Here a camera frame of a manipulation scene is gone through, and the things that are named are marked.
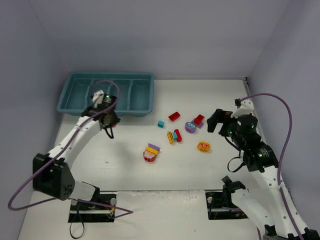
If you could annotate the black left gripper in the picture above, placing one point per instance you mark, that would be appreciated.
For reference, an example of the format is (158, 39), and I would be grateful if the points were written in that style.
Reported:
(110, 119)

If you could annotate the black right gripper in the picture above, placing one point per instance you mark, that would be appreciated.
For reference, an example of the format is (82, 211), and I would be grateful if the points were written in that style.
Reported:
(219, 119)

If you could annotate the purple round flower lego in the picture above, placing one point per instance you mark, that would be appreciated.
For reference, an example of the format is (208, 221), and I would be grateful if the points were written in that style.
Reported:
(190, 127)

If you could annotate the orange oval flower lego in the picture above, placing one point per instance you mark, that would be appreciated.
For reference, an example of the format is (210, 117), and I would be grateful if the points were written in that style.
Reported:
(203, 146)

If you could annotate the red rectangular lego brick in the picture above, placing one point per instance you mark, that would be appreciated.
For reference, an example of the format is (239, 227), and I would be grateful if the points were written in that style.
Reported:
(174, 116)

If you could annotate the red long lego brick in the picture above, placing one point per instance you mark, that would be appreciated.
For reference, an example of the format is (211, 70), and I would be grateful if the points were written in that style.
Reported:
(178, 135)

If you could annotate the yellow striped lego brick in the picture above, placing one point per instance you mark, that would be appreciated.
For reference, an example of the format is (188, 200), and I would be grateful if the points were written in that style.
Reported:
(170, 137)

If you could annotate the small teal lego cube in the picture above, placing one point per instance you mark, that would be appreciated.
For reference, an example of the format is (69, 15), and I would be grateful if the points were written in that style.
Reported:
(160, 124)

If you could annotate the red round flower lego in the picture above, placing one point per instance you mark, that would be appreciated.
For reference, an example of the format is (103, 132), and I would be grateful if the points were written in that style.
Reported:
(149, 156)

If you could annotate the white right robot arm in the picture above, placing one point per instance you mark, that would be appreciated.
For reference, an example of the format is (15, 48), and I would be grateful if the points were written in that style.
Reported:
(281, 221)

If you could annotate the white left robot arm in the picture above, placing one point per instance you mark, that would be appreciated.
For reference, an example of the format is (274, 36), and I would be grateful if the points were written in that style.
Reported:
(52, 171)

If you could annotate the teal plastic divided tray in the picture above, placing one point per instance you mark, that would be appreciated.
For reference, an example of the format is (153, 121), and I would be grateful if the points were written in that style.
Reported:
(134, 89)

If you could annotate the light blue lego brick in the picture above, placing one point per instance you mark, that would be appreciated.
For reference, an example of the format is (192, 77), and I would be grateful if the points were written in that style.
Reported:
(175, 136)

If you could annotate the purple sloped lego brick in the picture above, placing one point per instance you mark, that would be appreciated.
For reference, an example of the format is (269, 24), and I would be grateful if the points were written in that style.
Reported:
(153, 147)

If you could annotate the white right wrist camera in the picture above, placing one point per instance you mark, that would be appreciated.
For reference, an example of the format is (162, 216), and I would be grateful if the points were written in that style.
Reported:
(244, 107)

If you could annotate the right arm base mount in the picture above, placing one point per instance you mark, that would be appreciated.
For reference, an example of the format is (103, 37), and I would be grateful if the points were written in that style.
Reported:
(219, 209)

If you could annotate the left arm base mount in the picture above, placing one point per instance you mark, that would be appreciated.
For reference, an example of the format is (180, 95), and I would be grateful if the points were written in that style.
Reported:
(80, 212)

